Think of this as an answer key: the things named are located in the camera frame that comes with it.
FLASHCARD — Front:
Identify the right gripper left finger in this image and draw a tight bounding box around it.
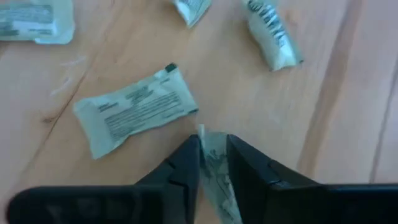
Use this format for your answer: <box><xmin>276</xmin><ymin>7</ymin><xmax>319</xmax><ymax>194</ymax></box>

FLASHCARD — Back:
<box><xmin>6</xmin><ymin>134</ymin><xmax>201</xmax><ymax>224</ymax></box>

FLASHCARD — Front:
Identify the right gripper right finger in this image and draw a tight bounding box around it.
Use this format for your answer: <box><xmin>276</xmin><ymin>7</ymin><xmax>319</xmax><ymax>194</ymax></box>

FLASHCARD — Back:
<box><xmin>226</xmin><ymin>134</ymin><xmax>398</xmax><ymax>224</ymax></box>

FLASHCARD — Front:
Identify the green stevia sweetener packet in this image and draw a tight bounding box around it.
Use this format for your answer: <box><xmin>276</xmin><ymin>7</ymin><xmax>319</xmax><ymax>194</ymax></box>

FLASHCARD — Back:
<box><xmin>170</xmin><ymin>0</ymin><xmax>213</xmax><ymax>29</ymax></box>
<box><xmin>197</xmin><ymin>123</ymin><xmax>243</xmax><ymax>224</ymax></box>
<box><xmin>241</xmin><ymin>0</ymin><xmax>304</xmax><ymax>72</ymax></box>
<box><xmin>0</xmin><ymin>0</ymin><xmax>76</xmax><ymax>45</ymax></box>
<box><xmin>73</xmin><ymin>63</ymin><xmax>200</xmax><ymax>160</ymax></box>

